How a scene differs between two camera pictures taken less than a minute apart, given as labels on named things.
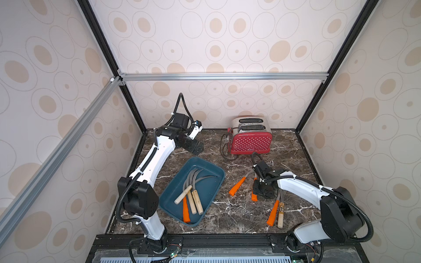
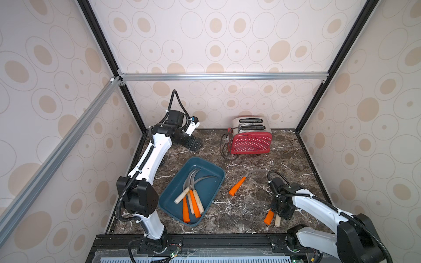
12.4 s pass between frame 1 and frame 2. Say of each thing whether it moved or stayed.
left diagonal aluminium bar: stayed
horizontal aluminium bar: stayed
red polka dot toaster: stayed
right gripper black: moved
